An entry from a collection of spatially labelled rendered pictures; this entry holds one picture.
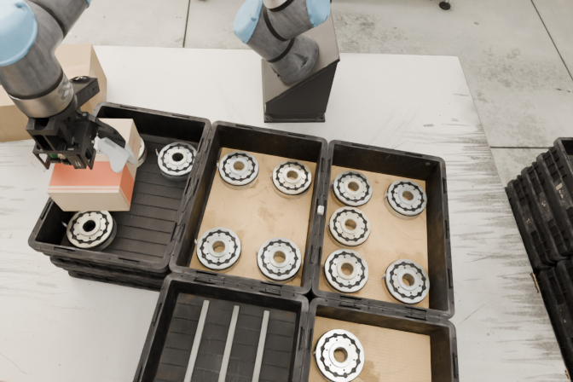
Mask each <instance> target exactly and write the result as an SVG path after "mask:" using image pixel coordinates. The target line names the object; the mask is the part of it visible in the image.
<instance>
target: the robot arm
mask: <svg viewBox="0 0 573 382"><path fill-rule="evenodd" d="M90 2H91V0H0V85H1V86H2V87H3V89H4V91H5V92H6V94H7V95H8V96H9V98H10V99H11V100H12V102H13V103H14V104H15V105H16V106H17V107H18V109H19V110H20V111H21V112H22V113H24V114H25V115H26V116H27V117H28V118H29V119H28V122H27V125H26V131H27V132H28V133H29V135H30V136H31V137H32V139H33V140H34V141H35V145H34V148H33V150H32V153H33V154H34V155H35V156H36V157H37V159H38V160H39V161H40V162H41V164H42V165H43V166H44V168H43V172H45V171H46V170H48V169H49V167H50V164H60V163H61V162H62V163H63V165H72V166H73V167H74V169H76V170H77V169H86V168H87V166H88V167H89V168H90V170H92V169H93V165H94V162H95V158H96V149H95V148H94V145H95V138H96V135H97V136H98V137H99V138H100V139H101V140H99V141H98V143H97V147H98V148H99V150H100V151H101V152H102V153H104V154H105V155H106V156H107V157H108V158H109V162H110V166H111V168H112V170H113V171H114V172H116V173H120V172H121V171H122V170H123V168H124V165H125V163H126V161H128V162H130V163H132V164H133V165H135V164H136V159H135V156H134V154H133V153H132V151H131V149H130V147H129V145H128V144H127V143H126V140H125V139H124V138H123V137H122V136H121V135H120V133H119V132H118V131H117V130H116V129H115V128H113V127H112V126H111V125H109V124H106V123H104V122H102V121H100V120H99V119H97V118H96V116H93V115H92V114H90V113H89V112H81V109H80V107H82V106H83V105H84V104H85V103H86V102H87V101H88V100H90V99H91V98H92V97H93V96H95V95H96V94H97V93H99V92H100V87H99V83H98V78H90V76H77V77H74V78H71V79H69V80H68V78H67V76H66V74H65V73H64V71H63V69H62V67H61V64H60V62H59V61H58V60H57V58H56V56H55V51H56V49H57V48H58V47H59V45H60V44H61V43H62V41H63V40H64V39H65V37H66V36H67V34H68V33H69V32H70V31H71V29H72V28H73V26H74V25H75V23H76V22H77V21H78V19H79V17H80V16H81V15H82V13H83V12H84V11H85V10H86V9H87V8H88V7H89V6H90ZM330 10H331V5H330V0H246V1H245V2H244V3H243V5H242V6H241V7H240V10H239V11H238V13H237V15H236V17H235V19H234V34H235V36H236V37H237V38H238V39H239V40H241V42H242V43H244V44H246V45H247V46H248V47H249V48H251V49H252V50H253V51H255V52H256V53H257V54H258V55H260V56H261V57H262V58H264V59H265V60H266V61H267V62H268V63H269V64H270V66H271V68H272V69H273V71H274V73H275V75H276V76H277V78H279V79H280V80H281V81H283V82H284V83H287V84H290V83H294V82H297V81H299V80H300V79H301V78H303V77H304V76H305V75H306V74H307V73H308V72H309V71H310V70H311V68H312V67H313V66H314V65H315V61H316V59H317V56H318V45H317V43H316V41H315V40H314V39H313V38H312V37H310V36H308V35H306V34H302V33H304V32H307V31H308V30H310V29H312V28H316V27H318V26H319V25H320V24H321V23H323V22H325V21H326V20H327V19H328V17H329V15H330ZM40 153H43V154H46V156H47V158H46V160H45V162H44V161H43V160H42V159H41V157H40V156H39V154H40Z"/></svg>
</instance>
